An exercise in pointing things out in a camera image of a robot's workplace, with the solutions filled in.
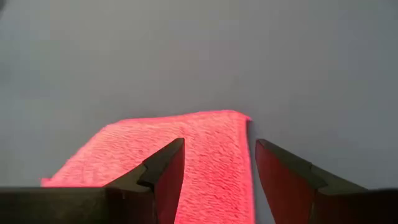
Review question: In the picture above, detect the pink terry towel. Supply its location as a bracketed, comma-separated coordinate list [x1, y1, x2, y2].
[40, 109, 256, 224]

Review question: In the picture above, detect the blue-grey table mat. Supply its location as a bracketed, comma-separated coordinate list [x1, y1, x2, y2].
[0, 0, 398, 224]

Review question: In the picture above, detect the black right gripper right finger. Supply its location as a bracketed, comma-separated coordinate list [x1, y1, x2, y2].
[254, 138, 398, 224]

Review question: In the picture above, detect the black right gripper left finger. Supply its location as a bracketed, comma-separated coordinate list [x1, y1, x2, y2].
[0, 138, 186, 224]

